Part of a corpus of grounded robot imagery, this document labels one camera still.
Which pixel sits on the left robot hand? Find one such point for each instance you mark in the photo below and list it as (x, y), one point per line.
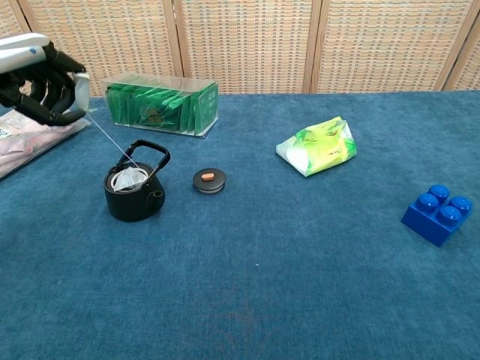
(33, 90)

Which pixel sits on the pyramid tea bag with tag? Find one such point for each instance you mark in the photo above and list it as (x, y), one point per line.
(128, 178)

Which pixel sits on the plastic bag of pink packets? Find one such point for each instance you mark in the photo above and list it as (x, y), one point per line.
(22, 146)

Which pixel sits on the black cast iron teapot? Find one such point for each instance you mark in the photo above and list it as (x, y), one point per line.
(131, 208)

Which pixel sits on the black teapot lid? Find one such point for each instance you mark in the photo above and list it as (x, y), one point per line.
(208, 183)

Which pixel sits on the clear box of green packets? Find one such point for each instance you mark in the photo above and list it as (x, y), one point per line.
(157, 107)

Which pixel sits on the woven wooden folding screen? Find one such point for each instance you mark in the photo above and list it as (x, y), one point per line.
(243, 45)

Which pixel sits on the blue table cloth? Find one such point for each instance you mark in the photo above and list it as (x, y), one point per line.
(262, 262)

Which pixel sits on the green yellow tissue pack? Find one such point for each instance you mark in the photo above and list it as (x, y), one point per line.
(322, 150)

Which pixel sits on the blue toy building block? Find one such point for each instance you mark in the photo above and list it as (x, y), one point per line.
(431, 225)

